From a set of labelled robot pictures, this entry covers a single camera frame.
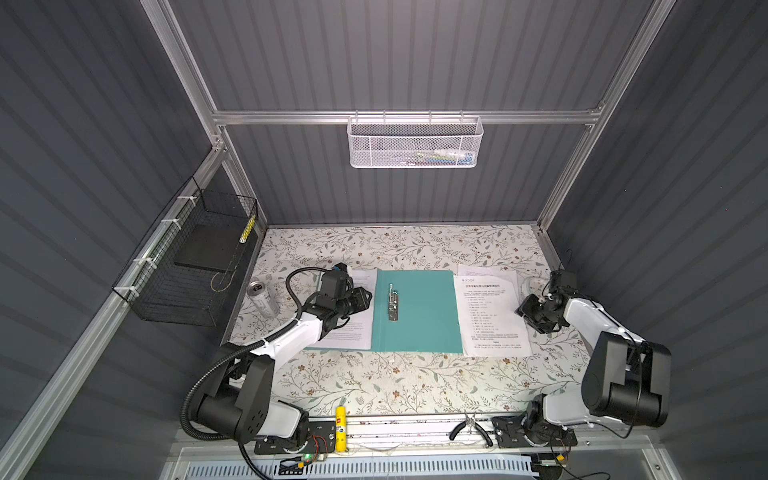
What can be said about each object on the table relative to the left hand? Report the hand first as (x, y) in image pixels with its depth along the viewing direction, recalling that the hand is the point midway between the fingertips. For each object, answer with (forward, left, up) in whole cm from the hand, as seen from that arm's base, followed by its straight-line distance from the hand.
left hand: (370, 295), depth 89 cm
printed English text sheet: (-7, +5, -10) cm, 13 cm away
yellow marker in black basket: (+11, +33, +18) cm, 39 cm away
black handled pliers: (-34, -25, -10) cm, 43 cm away
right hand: (-7, -48, -5) cm, 49 cm away
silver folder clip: (+1, -7, -8) cm, 11 cm away
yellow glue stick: (-33, +8, -8) cm, 35 cm away
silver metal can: (0, +31, +2) cm, 32 cm away
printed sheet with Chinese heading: (-4, -38, -10) cm, 40 cm away
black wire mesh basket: (-2, +44, +18) cm, 48 cm away
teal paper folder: (-4, -18, -8) cm, 20 cm away
